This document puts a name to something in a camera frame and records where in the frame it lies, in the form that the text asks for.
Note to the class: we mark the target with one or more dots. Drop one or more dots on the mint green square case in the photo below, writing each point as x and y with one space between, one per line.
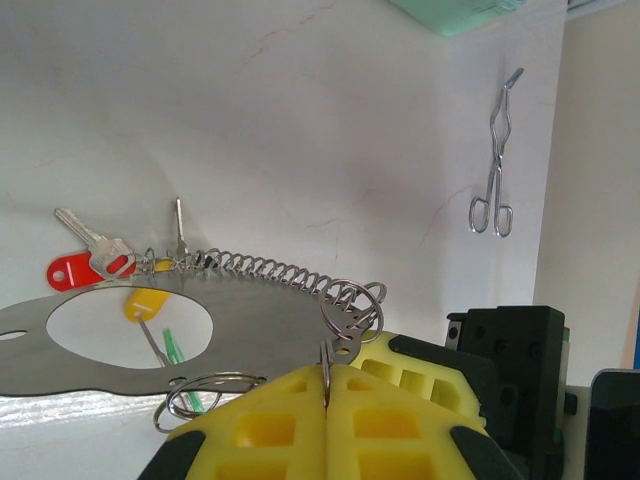
460 15

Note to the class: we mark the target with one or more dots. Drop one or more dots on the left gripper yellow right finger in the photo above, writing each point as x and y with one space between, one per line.
395 430

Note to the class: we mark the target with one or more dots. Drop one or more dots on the key with red tag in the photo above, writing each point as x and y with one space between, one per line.
75 272

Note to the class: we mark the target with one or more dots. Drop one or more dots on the slim silver key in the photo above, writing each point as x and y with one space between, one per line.
178 225

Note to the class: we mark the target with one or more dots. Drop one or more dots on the green translucent key tag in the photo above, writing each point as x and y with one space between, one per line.
173 347

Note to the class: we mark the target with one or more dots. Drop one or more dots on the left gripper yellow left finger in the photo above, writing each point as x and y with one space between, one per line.
260 440

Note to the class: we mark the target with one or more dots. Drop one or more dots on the key with yellow tag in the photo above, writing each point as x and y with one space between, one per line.
145 302

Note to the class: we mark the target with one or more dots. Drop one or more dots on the metal crucible tongs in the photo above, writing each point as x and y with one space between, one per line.
498 162

